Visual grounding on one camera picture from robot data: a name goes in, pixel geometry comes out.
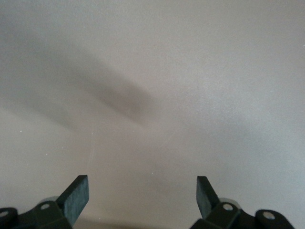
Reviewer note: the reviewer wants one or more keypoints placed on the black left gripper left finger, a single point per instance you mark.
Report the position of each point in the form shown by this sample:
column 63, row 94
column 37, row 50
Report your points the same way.
column 74, row 200

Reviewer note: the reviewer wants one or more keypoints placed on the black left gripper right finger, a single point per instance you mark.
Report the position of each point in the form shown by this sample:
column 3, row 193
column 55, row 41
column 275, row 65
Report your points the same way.
column 206, row 200

